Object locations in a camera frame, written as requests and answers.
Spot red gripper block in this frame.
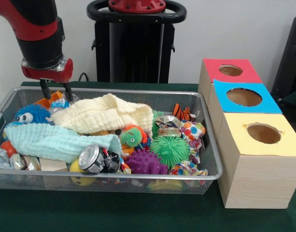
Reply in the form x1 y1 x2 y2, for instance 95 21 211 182
21 58 73 102

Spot clear plastic bottle blue label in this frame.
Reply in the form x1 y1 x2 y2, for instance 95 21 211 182
50 93 78 114

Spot orange striped tiger plush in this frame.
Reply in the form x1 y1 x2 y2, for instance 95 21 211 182
171 103 199 122

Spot clear mesh bin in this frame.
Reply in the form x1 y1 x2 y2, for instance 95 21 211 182
0 86 224 195

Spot wooden box with three holes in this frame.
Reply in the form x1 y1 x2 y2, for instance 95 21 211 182
197 58 296 210

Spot orange plastic tray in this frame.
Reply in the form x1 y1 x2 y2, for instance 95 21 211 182
35 90 64 109

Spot blue fuzzy toy with eyes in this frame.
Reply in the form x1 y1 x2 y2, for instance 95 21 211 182
14 103 51 126

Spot cream cloth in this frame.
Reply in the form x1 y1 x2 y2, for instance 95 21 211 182
51 93 154 137

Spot mint green cloth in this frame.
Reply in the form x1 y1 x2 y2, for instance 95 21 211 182
4 124 122 164

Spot crushed black can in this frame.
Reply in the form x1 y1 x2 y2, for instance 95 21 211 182
78 144 122 174

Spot green and orange puffer toy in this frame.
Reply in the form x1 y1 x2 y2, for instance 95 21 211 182
120 125 152 148

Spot purple spiky rubber ball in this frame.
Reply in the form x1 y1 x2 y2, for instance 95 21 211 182
125 148 168 175

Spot green spiky rubber ball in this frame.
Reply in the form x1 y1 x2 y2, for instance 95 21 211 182
151 135 192 168

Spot black standing panel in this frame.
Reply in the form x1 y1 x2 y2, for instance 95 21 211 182
270 15 296 102

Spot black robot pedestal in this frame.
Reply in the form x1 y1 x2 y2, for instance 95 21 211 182
86 0 187 84

